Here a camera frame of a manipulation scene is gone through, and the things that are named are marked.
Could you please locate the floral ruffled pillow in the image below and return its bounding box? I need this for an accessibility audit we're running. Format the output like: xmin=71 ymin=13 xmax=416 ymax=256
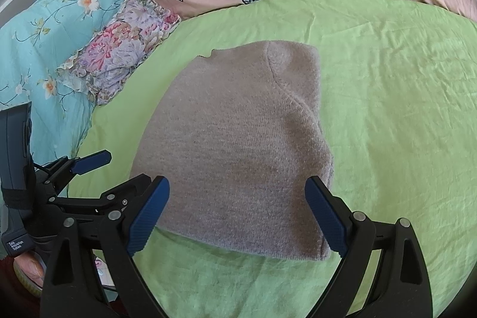
xmin=57 ymin=0 xmax=181 ymax=106

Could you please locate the person's left hand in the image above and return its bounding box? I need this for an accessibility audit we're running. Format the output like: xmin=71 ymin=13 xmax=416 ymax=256
xmin=15 ymin=253 xmax=44 ymax=288

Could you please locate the green bed sheet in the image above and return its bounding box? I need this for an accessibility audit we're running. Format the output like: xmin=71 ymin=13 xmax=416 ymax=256
xmin=69 ymin=0 xmax=476 ymax=314

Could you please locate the turquoise floral blanket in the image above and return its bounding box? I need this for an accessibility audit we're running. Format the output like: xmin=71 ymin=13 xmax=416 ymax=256
xmin=1 ymin=0 xmax=123 ymax=165

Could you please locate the grey brown knit sweater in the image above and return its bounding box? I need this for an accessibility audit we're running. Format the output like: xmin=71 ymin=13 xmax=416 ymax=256
xmin=132 ymin=40 xmax=334 ymax=261

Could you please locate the black camera box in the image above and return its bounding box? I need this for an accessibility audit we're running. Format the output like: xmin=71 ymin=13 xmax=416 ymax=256
xmin=1 ymin=102 xmax=35 ymax=211

